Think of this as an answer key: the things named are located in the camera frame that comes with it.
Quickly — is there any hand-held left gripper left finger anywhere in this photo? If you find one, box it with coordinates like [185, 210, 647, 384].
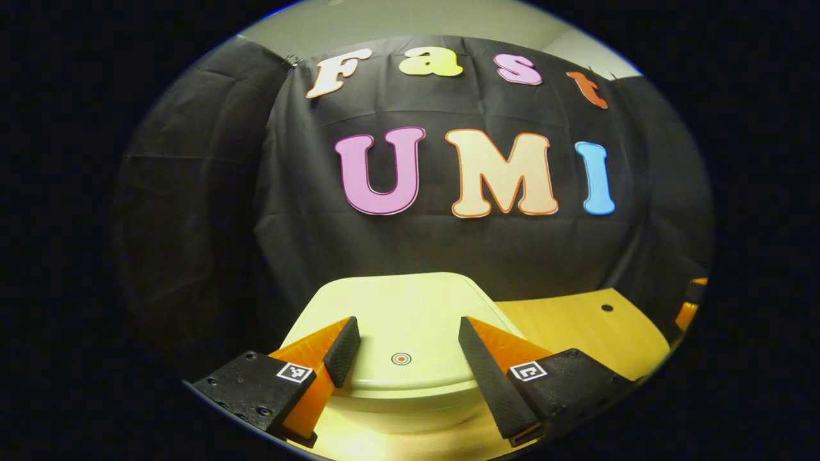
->
[191, 315, 361, 449]

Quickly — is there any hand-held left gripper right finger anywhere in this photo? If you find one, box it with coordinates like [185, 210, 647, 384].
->
[458, 315, 638, 449]

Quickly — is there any pale green desktop garbage bin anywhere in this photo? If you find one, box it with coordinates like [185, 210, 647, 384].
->
[279, 272, 526, 436]

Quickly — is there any wooden desktop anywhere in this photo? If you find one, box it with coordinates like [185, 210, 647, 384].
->
[307, 287, 672, 461]

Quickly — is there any black backdrop cloth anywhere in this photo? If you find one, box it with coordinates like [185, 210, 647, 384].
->
[112, 35, 713, 385]

